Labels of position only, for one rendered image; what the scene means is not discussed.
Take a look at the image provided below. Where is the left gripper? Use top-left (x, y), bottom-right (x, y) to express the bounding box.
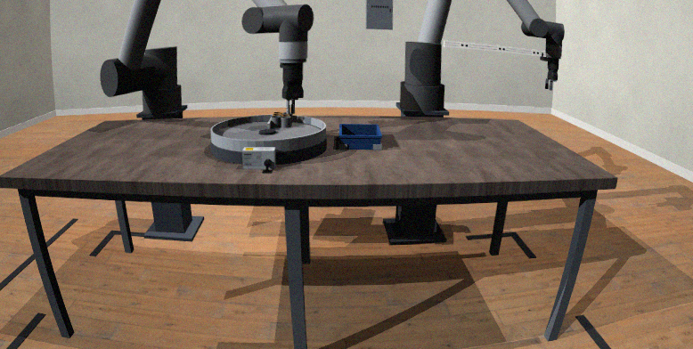
top-left (540, 45), bottom-right (562, 91)

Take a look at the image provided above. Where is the blue open crate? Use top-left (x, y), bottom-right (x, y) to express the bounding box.
top-left (339, 124), bottom-right (382, 150)

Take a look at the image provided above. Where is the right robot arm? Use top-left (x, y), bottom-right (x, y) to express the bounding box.
top-left (100, 0), bottom-right (314, 114)

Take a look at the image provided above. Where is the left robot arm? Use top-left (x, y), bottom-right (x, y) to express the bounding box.
top-left (400, 0), bottom-right (565, 111)

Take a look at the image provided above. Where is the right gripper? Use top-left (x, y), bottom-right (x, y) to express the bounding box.
top-left (279, 42), bottom-right (307, 114)

